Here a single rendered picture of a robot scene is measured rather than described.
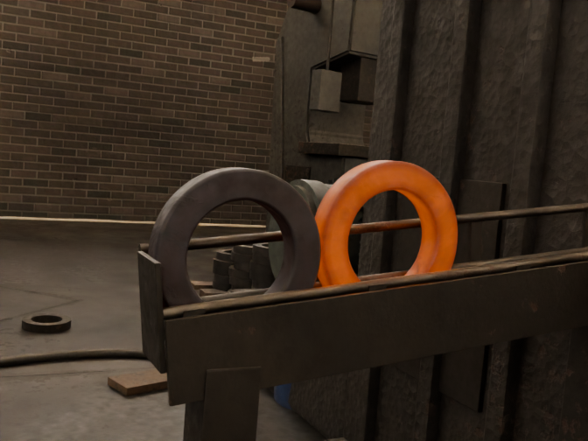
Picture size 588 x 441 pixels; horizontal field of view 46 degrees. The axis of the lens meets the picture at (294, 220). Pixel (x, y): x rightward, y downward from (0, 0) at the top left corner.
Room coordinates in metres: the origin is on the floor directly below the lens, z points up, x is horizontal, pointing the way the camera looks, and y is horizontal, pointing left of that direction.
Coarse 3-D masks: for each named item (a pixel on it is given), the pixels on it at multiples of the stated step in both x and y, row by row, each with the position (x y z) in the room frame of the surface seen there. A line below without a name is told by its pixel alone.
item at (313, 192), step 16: (304, 192) 2.13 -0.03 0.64; (320, 192) 2.12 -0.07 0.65; (272, 224) 2.32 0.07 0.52; (352, 224) 2.10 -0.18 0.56; (352, 240) 2.09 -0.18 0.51; (272, 256) 2.30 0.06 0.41; (352, 256) 2.09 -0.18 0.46; (304, 384) 1.93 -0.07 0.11; (320, 384) 1.85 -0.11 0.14; (336, 384) 1.77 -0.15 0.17; (304, 400) 1.92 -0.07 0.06; (320, 400) 1.84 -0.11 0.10; (336, 400) 1.77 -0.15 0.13; (304, 416) 1.92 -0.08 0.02; (320, 416) 1.83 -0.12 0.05; (336, 416) 1.76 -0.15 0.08; (320, 432) 1.84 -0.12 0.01; (336, 432) 1.75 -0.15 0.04
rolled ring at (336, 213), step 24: (360, 168) 0.78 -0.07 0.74; (384, 168) 0.78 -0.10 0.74; (408, 168) 0.79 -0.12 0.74; (336, 192) 0.76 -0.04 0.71; (360, 192) 0.76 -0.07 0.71; (408, 192) 0.80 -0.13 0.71; (432, 192) 0.81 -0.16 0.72; (336, 216) 0.75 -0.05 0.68; (432, 216) 0.81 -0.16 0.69; (336, 240) 0.75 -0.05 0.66; (432, 240) 0.82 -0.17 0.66; (456, 240) 0.82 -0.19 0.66; (336, 264) 0.75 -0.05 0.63; (432, 264) 0.81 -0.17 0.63
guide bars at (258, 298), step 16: (560, 256) 0.87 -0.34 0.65; (576, 256) 0.88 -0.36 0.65; (432, 272) 0.79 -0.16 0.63; (448, 272) 0.80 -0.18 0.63; (464, 272) 0.80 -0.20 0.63; (480, 272) 0.81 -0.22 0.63; (496, 272) 0.83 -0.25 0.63; (320, 288) 0.73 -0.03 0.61; (336, 288) 0.73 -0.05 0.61; (352, 288) 0.74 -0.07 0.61; (368, 288) 0.75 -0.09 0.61; (384, 288) 0.76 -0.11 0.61; (192, 304) 0.67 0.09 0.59; (208, 304) 0.67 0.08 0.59; (224, 304) 0.68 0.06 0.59; (240, 304) 0.68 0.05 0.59; (256, 304) 0.69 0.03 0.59
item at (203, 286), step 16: (224, 256) 3.00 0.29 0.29; (240, 256) 2.80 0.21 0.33; (256, 256) 2.58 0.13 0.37; (224, 272) 3.00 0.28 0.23; (240, 272) 2.79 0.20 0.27; (256, 272) 2.57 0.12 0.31; (272, 272) 2.55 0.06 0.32; (208, 288) 3.11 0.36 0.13; (224, 288) 3.00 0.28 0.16; (240, 288) 2.79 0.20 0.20; (256, 288) 2.60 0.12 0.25
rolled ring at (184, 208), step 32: (192, 192) 0.68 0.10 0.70; (224, 192) 0.70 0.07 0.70; (256, 192) 0.71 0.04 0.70; (288, 192) 0.73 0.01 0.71; (160, 224) 0.68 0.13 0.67; (192, 224) 0.68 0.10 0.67; (288, 224) 0.73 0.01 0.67; (160, 256) 0.67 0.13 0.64; (288, 256) 0.75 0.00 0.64; (320, 256) 0.75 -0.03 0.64; (192, 288) 0.69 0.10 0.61; (288, 288) 0.73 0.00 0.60
